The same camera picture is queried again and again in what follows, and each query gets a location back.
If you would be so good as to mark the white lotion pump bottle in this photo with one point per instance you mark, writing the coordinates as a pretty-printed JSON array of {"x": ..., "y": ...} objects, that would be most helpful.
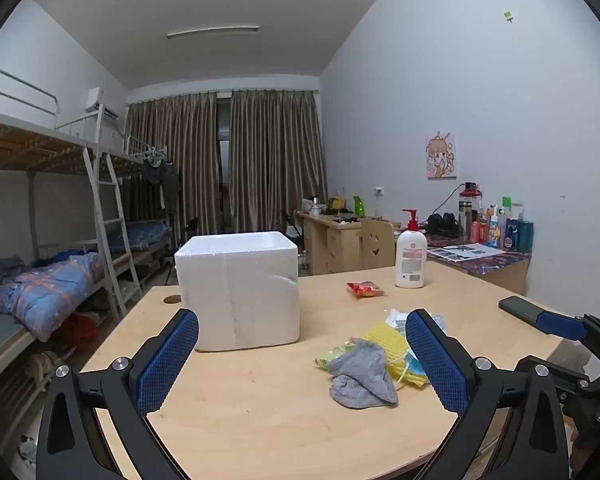
[{"x": 410, "y": 260}]

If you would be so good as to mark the red cloth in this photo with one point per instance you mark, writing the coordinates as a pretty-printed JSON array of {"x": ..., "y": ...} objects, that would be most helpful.
[{"x": 80, "y": 330}]

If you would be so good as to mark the printed paper sheets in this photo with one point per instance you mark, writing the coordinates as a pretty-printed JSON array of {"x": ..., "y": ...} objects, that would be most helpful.
[{"x": 465, "y": 251}]

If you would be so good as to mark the green wall hook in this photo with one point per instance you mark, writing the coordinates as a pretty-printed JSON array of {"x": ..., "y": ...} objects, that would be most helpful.
[{"x": 508, "y": 16}]

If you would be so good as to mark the white bed ladder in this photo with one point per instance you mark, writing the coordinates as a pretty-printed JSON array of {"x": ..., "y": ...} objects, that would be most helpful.
[{"x": 115, "y": 221}]

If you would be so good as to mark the red snack packet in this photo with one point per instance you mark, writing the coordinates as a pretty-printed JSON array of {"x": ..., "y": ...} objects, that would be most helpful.
[{"x": 365, "y": 289}]

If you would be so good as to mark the metal bunk bed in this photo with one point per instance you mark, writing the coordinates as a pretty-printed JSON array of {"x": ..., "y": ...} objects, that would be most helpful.
[{"x": 30, "y": 145}]

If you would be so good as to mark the desk with patterned cover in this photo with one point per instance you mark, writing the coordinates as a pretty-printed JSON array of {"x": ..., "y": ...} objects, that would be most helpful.
[{"x": 500, "y": 266}]

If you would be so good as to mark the yellow box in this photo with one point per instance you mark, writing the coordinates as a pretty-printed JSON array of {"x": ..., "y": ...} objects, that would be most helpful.
[{"x": 336, "y": 203}]

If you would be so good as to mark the pink cartoon wall poster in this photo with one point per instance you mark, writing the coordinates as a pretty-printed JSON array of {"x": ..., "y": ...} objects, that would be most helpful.
[{"x": 441, "y": 156}]

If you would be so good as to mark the blue orange patterned quilt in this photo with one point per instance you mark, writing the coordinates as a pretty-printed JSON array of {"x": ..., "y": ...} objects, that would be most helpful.
[{"x": 45, "y": 295}]

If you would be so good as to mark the white foam box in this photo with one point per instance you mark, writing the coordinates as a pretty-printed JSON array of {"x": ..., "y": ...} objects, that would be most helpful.
[{"x": 240, "y": 290}]

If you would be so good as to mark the wooden smiley face chair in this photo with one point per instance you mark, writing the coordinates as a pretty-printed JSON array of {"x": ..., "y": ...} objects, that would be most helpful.
[{"x": 375, "y": 245}]

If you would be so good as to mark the brown curtain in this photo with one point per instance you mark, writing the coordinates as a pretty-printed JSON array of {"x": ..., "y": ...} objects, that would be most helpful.
[
  {"x": 275, "y": 160},
  {"x": 180, "y": 160}
]

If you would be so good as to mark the yellow foam net sleeve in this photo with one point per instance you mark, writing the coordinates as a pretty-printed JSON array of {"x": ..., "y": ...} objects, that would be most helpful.
[{"x": 385, "y": 342}]

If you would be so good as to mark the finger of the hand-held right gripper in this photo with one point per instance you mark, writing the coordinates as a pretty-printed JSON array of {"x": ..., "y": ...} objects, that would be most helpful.
[
  {"x": 560, "y": 325},
  {"x": 555, "y": 367}
]

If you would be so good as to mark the light wooden desk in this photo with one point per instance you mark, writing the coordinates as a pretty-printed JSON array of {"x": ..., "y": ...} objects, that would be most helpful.
[{"x": 330, "y": 250}]

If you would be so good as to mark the black folding chair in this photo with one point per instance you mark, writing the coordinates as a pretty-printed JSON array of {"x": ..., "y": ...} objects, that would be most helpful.
[{"x": 192, "y": 227}]

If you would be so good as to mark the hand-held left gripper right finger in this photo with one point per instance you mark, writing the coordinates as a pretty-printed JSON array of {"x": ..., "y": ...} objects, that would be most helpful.
[{"x": 437, "y": 355}]

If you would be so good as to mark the green snack packet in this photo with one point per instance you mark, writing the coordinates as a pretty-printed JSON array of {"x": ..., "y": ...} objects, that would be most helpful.
[{"x": 325, "y": 358}]

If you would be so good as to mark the blue plaid bedding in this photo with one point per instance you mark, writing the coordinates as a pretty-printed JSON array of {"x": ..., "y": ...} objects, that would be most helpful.
[{"x": 145, "y": 235}]

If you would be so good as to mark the white air conditioner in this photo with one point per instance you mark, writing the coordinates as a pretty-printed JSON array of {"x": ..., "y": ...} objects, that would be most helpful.
[{"x": 96, "y": 99}]

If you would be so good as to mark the hanging dark clothes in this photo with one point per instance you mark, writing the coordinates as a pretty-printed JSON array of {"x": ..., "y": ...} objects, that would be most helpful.
[{"x": 160, "y": 180}]

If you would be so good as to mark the dark phone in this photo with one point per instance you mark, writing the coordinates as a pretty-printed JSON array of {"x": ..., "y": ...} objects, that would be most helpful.
[{"x": 517, "y": 306}]

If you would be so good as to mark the grey sock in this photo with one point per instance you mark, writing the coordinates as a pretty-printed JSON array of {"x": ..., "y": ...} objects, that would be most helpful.
[{"x": 360, "y": 375}]

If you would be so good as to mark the beige cloth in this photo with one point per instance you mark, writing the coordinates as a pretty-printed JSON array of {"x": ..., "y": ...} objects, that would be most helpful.
[{"x": 42, "y": 367}]

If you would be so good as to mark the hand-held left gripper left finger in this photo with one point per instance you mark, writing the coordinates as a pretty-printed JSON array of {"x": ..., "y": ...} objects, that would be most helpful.
[{"x": 167, "y": 355}]

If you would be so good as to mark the white plastic wrapper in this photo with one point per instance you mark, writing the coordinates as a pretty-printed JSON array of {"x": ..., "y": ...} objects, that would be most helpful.
[{"x": 395, "y": 319}]

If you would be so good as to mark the black headphones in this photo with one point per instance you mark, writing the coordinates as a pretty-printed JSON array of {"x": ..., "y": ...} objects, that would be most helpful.
[{"x": 442, "y": 225}]

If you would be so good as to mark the row of toiletry bottles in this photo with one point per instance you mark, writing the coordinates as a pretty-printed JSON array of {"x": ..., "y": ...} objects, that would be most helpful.
[{"x": 510, "y": 230}]

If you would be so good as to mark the ceiling tube light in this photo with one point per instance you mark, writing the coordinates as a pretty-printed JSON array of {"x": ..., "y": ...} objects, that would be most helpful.
[{"x": 212, "y": 31}]

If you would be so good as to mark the blue packet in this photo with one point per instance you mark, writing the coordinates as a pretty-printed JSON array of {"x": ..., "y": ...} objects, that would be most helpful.
[{"x": 416, "y": 366}]

